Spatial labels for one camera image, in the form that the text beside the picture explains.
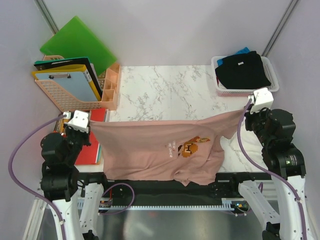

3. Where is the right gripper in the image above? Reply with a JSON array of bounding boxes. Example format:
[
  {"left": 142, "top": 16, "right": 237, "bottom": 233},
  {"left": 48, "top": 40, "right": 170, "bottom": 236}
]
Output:
[{"left": 243, "top": 101, "right": 272, "bottom": 146}]

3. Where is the white t shirt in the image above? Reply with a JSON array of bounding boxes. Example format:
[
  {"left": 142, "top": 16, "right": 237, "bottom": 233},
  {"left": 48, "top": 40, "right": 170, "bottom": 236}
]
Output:
[{"left": 218, "top": 128, "right": 267, "bottom": 173}]

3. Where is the pink t shirt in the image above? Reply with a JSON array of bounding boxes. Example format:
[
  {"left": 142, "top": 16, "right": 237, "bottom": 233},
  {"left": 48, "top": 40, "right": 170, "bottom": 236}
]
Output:
[{"left": 90, "top": 110, "right": 243, "bottom": 186}]

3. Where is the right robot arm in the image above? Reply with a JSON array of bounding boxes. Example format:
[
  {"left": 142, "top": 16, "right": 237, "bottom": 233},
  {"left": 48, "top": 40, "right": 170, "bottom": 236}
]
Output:
[{"left": 229, "top": 107, "right": 318, "bottom": 240}]

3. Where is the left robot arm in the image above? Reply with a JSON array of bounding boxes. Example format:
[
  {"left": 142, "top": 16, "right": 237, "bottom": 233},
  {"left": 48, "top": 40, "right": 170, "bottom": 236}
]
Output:
[{"left": 40, "top": 126, "right": 110, "bottom": 240}]

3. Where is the brown book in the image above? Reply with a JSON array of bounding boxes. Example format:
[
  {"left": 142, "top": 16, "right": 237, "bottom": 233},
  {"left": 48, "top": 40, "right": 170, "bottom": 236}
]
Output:
[{"left": 53, "top": 118, "right": 69, "bottom": 134}]

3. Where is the red folder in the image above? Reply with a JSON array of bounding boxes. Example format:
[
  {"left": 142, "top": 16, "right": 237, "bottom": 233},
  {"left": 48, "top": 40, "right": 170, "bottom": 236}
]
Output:
[{"left": 75, "top": 108, "right": 108, "bottom": 166}]

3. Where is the pink file rack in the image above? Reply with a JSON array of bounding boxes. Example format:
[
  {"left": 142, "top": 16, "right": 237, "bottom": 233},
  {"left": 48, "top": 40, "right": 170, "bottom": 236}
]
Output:
[{"left": 33, "top": 55, "right": 103, "bottom": 112}]

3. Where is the white laundry basket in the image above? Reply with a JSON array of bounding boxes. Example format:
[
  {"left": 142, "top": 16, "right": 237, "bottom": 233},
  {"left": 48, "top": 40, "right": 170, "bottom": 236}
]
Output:
[{"left": 211, "top": 56, "right": 280, "bottom": 97}]

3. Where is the black t shirt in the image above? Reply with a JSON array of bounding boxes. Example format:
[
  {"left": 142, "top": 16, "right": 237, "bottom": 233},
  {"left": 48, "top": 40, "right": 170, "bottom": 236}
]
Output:
[{"left": 215, "top": 51, "right": 271, "bottom": 90}]

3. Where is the blue clipboard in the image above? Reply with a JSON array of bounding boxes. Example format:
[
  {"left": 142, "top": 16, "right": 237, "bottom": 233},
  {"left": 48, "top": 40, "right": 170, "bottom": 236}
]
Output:
[{"left": 35, "top": 71, "right": 98, "bottom": 102}]

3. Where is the orange desk organizer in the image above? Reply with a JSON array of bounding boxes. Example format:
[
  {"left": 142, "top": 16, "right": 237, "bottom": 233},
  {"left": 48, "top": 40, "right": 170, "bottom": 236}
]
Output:
[{"left": 98, "top": 62, "right": 122, "bottom": 111}]

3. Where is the yellow folder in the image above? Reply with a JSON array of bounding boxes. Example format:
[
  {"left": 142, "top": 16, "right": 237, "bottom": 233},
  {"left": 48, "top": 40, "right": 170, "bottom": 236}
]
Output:
[{"left": 32, "top": 64, "right": 102, "bottom": 101}]

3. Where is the black folder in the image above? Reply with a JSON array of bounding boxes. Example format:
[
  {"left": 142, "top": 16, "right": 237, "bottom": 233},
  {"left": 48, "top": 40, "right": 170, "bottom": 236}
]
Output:
[{"left": 33, "top": 57, "right": 99, "bottom": 86}]

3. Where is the green plastic folder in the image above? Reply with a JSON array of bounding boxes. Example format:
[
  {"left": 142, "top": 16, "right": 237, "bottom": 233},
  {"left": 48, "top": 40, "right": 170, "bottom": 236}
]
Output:
[{"left": 40, "top": 16, "right": 117, "bottom": 75}]

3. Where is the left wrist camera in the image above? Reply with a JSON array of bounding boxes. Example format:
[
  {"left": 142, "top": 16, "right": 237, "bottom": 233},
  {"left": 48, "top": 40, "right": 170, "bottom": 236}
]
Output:
[{"left": 66, "top": 110, "right": 90, "bottom": 134}]

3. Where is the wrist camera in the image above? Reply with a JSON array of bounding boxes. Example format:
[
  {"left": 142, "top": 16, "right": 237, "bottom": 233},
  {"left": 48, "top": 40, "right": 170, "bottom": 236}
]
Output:
[
  {"left": 248, "top": 87, "right": 274, "bottom": 114},
  {"left": 66, "top": 110, "right": 90, "bottom": 134}
]

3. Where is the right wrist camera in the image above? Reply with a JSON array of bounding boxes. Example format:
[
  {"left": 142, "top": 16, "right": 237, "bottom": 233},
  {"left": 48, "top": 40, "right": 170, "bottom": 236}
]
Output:
[{"left": 248, "top": 87, "right": 274, "bottom": 114}]

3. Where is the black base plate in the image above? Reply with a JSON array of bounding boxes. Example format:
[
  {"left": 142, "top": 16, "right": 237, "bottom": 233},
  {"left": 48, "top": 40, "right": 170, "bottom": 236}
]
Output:
[{"left": 77, "top": 170, "right": 273, "bottom": 207}]

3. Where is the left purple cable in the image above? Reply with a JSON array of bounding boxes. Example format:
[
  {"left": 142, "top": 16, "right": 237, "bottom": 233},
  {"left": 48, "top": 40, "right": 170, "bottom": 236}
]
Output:
[{"left": 8, "top": 113, "right": 136, "bottom": 240}]

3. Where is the white cable duct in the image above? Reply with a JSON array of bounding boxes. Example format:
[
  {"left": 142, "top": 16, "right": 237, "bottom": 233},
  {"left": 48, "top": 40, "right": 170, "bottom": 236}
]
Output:
[{"left": 77, "top": 197, "right": 251, "bottom": 212}]

